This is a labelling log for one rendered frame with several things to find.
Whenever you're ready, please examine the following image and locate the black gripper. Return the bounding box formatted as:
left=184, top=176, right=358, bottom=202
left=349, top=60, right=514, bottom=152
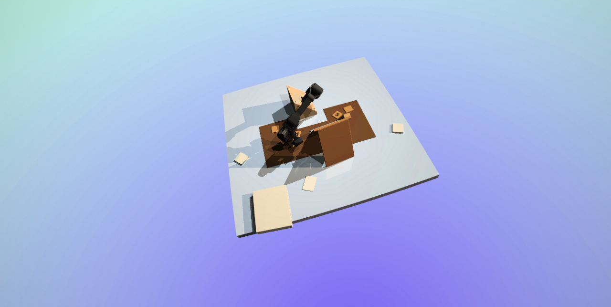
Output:
left=289, top=129, right=303, bottom=147

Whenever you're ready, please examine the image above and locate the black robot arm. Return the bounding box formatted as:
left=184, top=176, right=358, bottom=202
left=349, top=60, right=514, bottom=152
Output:
left=277, top=83, right=324, bottom=143

